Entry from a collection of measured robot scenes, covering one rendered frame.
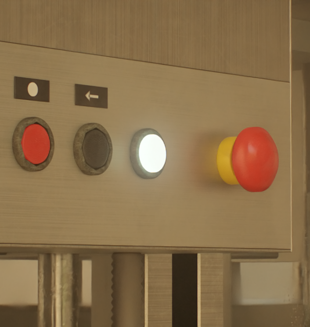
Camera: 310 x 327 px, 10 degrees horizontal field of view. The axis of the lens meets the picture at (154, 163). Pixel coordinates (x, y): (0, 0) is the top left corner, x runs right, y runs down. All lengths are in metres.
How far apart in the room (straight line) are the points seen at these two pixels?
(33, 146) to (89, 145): 0.05
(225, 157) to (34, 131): 0.16
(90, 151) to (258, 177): 0.13
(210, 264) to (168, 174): 0.28
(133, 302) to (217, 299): 0.19
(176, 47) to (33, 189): 0.15
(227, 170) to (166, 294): 0.22
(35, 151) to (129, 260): 0.21
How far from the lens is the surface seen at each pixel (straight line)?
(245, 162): 1.07
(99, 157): 1.00
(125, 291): 1.15
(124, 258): 1.15
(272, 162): 1.08
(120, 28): 1.02
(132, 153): 1.02
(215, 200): 1.08
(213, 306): 1.32
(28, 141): 0.96
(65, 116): 0.98
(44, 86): 0.97
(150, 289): 1.27
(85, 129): 0.99
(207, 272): 1.32
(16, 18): 0.96
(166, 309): 1.28
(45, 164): 0.96
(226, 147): 1.08
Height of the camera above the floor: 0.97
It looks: 4 degrees up
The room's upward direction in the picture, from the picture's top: straight up
